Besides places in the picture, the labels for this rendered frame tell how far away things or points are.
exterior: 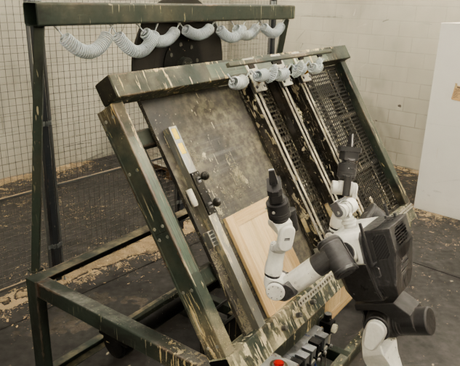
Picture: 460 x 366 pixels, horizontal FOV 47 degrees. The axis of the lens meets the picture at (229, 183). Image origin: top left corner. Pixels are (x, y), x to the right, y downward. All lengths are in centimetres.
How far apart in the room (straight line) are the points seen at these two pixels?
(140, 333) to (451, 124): 445
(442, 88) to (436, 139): 54
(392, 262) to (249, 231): 69
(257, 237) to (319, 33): 616
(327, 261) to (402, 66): 593
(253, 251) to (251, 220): 15
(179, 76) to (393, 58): 569
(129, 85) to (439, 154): 456
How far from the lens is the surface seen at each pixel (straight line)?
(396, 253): 216
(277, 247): 208
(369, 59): 802
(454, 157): 620
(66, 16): 256
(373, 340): 238
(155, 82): 230
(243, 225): 247
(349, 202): 228
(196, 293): 214
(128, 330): 257
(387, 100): 794
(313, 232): 284
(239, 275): 233
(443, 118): 617
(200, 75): 253
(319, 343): 256
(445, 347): 411
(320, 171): 304
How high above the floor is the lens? 224
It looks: 19 degrees down
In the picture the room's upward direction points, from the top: 2 degrees clockwise
